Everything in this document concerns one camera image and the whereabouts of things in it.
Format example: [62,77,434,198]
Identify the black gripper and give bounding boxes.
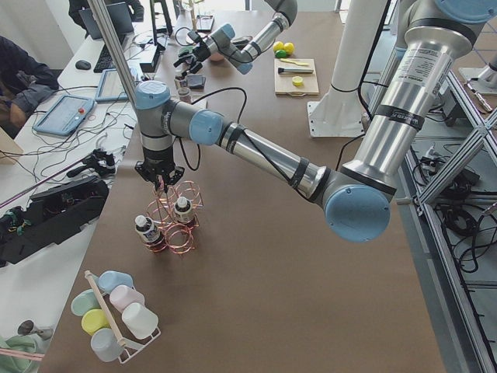
[173,41,211,76]
[134,158,185,193]

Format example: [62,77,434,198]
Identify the copper wire bottle basket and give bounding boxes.
[145,180,204,255]

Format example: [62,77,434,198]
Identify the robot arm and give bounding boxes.
[135,1,496,242]
[182,0,297,77]

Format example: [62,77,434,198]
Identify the tea bottle white cap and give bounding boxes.
[134,215,165,253]

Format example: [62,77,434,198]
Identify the green bowl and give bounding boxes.
[178,46,193,58]

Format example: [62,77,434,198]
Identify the pink bowl of ice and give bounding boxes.
[209,52,225,63]

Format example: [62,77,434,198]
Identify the wooden cup tree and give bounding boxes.
[182,0,203,31]

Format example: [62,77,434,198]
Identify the teach pendant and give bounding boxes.
[95,68,128,103]
[33,95,96,137]

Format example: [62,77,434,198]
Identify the black keyboard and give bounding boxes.
[93,45,114,73]

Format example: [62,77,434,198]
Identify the whole lemon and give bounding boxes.
[273,41,284,53]

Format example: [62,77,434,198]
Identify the yellow plastic knife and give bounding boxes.
[279,58,309,67]

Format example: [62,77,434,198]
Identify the steel muddler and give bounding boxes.
[277,67,314,75]

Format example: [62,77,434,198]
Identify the bamboo cutting board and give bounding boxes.
[274,58,319,96]

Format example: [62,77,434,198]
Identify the lime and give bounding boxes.
[283,42,294,55]

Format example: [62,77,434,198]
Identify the lemon half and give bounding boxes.
[292,76,304,86]

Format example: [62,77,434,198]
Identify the computer mouse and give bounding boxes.
[75,60,92,71]

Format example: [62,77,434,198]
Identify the blue cup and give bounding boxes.
[98,270,134,294]

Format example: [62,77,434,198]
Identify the black open case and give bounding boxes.
[1,176,109,266]

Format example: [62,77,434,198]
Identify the pink cup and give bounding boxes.
[109,284,145,312]

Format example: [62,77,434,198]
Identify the green cup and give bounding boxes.
[71,289,100,317]

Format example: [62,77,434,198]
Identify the white cup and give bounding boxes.
[121,302,158,340]

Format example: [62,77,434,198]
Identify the yellow cup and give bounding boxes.
[81,309,109,336]

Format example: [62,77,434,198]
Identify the seated person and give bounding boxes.
[1,37,59,138]

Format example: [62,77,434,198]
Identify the white cup rack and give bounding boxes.
[84,270,162,364]

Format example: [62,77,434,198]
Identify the grey cup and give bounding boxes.
[90,328,123,362]

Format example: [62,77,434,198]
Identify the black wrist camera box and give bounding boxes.
[187,30,206,45]

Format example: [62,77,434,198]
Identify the aluminium frame post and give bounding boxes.
[89,0,136,106]

